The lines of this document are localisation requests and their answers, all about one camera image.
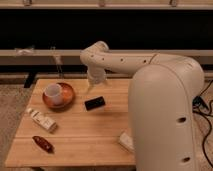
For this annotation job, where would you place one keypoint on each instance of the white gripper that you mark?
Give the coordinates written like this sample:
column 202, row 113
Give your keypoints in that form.
column 95, row 75

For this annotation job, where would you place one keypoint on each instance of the black eraser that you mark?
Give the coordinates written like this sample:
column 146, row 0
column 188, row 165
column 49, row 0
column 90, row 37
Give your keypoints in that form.
column 94, row 103

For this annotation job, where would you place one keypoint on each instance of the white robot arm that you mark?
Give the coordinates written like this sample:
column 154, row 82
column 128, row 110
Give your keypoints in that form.
column 160, row 97

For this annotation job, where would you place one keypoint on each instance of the white ceramic cup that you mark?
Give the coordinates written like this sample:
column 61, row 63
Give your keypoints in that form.
column 54, row 93

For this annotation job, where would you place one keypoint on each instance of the orange-brown bowl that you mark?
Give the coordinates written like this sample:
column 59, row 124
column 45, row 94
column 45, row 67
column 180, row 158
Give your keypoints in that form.
column 68, row 95

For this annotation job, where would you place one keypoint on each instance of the wooden table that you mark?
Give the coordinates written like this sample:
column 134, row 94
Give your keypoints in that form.
column 83, row 138

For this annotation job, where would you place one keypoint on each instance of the white rectangular box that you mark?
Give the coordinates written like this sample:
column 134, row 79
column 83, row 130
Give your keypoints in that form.
column 43, row 121

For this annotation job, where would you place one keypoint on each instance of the small white box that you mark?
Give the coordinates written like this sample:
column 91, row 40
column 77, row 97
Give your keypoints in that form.
column 126, row 141

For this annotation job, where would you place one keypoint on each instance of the dark red wrapped snack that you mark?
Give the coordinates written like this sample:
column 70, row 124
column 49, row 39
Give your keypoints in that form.
column 43, row 144

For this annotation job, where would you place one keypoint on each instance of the blue power adapter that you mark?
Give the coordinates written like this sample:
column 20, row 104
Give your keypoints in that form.
column 197, row 101

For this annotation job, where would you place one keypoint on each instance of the long metal rail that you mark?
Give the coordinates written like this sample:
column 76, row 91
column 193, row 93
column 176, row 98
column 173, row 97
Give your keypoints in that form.
column 45, row 57

